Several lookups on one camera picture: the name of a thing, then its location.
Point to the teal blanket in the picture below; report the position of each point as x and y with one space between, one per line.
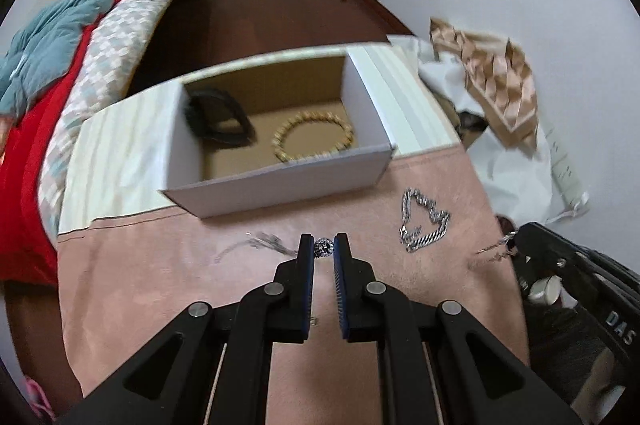
50 30

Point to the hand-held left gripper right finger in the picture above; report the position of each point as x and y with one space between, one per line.
339 290

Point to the white cardboard box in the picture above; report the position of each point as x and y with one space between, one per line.
280 190

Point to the pink striped cloth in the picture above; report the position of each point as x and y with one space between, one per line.
40 400

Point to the beige patterned scarf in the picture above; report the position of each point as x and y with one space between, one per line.
500 90

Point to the pink table mat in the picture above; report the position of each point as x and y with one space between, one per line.
150 295

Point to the red blanket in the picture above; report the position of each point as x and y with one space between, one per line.
25 185

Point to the checked quilt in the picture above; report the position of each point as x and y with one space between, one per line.
120 35

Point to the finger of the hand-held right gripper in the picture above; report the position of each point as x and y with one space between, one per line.
550 245

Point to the black bangle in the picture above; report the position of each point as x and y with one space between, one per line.
199 125

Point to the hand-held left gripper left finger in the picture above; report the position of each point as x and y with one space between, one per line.
309 290

